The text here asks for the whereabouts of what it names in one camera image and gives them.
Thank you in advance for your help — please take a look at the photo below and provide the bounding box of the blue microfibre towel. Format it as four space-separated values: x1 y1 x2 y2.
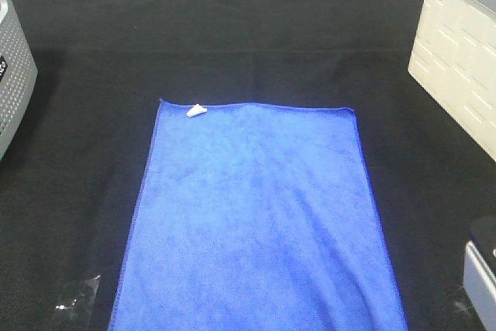
109 102 407 330

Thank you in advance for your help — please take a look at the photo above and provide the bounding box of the white towel label tag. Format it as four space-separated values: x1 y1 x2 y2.
186 104 208 118

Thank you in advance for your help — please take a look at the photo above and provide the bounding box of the white slotted storage bin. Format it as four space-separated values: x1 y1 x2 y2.
408 0 495 157

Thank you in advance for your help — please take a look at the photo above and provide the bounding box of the clear tape strip left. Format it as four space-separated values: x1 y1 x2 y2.
49 275 101 331

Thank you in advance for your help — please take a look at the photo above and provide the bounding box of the clear tape strip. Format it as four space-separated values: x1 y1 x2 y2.
49 275 101 331
447 286 473 313

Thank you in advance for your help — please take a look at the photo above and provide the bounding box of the grey perforated basket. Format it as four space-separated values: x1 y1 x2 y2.
0 0 38 155

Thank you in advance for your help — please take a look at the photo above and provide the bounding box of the clear tape strip right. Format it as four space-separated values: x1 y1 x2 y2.
447 286 473 313

